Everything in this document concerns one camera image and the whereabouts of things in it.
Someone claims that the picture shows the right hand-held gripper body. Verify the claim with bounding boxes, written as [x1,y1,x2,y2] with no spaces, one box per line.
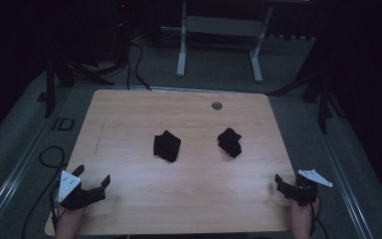
[281,168,334,207]

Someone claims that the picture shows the black metal stand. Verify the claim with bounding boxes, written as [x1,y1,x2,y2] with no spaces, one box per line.
[35,49,116,120]
[267,63,347,135]

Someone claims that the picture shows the looped black floor cable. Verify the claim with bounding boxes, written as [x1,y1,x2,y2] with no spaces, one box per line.
[38,145,68,169]

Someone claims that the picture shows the person's right hand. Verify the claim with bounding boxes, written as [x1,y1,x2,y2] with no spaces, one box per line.
[289,196,321,231]

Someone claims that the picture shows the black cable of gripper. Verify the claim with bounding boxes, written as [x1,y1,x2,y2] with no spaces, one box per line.
[21,178,64,239]
[308,196,330,239]

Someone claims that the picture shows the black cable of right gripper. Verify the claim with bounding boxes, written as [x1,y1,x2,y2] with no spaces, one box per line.
[308,196,330,239]

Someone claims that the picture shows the black floor cables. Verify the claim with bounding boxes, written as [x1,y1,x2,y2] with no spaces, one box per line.
[124,39,153,92]

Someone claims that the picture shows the person's left hand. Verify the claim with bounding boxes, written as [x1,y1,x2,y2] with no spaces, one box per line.
[55,202,88,231]

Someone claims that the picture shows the white metal desk frame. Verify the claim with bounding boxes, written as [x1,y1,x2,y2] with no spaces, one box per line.
[160,0,275,84]

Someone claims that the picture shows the silver floor rail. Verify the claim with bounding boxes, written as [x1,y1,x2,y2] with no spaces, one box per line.
[0,89,78,237]
[302,99,376,239]

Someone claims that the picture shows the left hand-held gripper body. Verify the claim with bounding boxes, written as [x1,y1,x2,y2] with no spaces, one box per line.
[57,169,107,211]

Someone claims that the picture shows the black rectangular floor bracket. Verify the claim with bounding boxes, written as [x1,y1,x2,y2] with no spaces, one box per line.
[50,117,77,132]

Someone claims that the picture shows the black sock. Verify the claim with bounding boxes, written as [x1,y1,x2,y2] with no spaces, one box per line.
[217,126,243,159]
[152,129,182,163]

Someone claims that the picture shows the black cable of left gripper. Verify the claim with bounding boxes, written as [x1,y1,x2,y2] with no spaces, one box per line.
[21,178,64,239]

